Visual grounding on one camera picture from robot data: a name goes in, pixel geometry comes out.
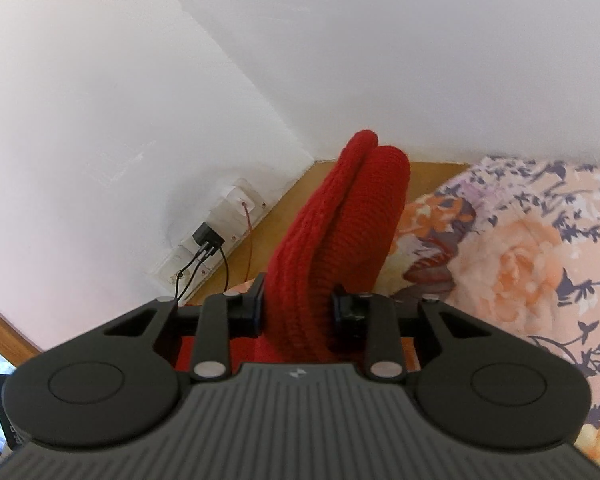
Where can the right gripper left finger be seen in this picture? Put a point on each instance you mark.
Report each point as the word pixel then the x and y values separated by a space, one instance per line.
pixel 219 320

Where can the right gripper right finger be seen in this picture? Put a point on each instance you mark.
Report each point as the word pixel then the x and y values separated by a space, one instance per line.
pixel 364 331

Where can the red knitted garment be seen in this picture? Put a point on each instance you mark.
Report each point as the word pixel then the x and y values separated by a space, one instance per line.
pixel 340 238

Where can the black power adapter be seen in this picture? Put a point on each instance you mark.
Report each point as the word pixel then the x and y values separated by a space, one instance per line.
pixel 208 240

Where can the floral orange bed sheet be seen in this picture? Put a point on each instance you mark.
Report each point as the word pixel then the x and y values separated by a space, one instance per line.
pixel 498 285

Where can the white wall socket panel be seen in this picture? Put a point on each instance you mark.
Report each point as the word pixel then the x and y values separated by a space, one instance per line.
pixel 238 209

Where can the wooden door frame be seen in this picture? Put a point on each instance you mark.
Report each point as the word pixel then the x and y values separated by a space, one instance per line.
pixel 13 346

